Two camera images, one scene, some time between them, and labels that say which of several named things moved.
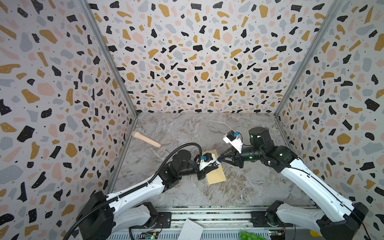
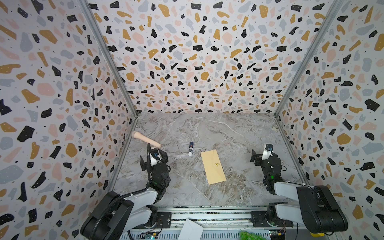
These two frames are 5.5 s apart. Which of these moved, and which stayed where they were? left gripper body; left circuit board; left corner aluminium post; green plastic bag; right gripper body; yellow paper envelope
Moved: left gripper body; right gripper body
Stayed: left corner aluminium post; green plastic bag; left circuit board; yellow paper envelope
